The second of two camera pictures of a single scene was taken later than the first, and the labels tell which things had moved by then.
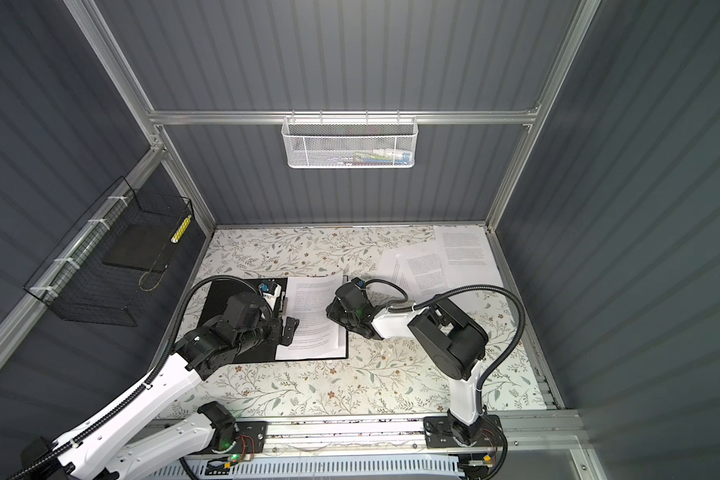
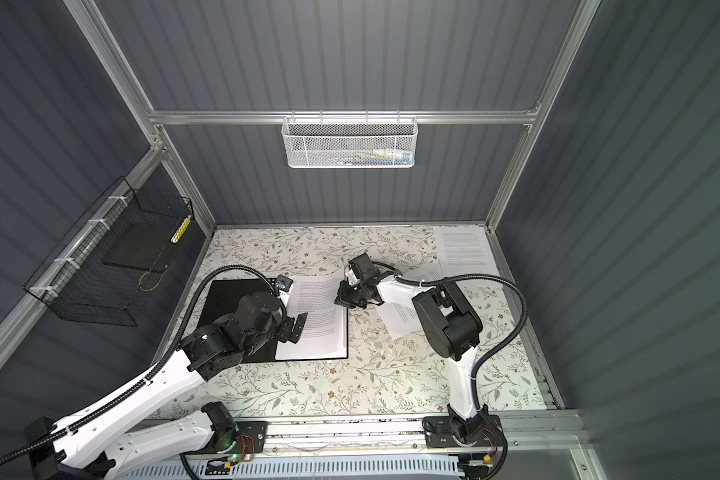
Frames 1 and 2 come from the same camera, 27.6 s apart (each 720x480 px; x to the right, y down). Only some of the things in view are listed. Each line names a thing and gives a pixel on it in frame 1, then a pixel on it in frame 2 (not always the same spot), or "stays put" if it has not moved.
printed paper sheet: [316, 336] stays put
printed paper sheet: [416, 267] → [325, 332]
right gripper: [333, 313] → [345, 300]
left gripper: [276, 327] stays put
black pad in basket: [142, 246] stays put
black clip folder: [219, 289] stays put
